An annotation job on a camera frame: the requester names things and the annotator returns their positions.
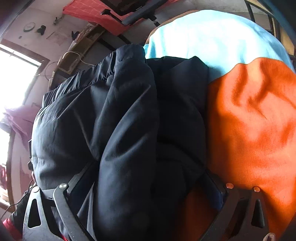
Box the dark navy puffer jacket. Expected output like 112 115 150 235
31 44 209 240

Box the pink curtain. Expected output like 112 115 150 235
4 102 41 151

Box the multicolour striped bed blanket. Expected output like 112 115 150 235
144 10 295 238

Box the wooden desk with shelves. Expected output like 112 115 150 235
48 24 115 91

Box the wooden chair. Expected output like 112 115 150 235
244 1 295 61

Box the black office chair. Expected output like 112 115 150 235
101 0 167 27

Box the window with brown frame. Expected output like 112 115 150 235
1 39 50 209

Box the white charging cable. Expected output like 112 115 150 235
56 51 95 70

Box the round wall clock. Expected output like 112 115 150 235
23 22 36 33

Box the red checked wall cloth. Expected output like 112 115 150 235
62 0 181 37

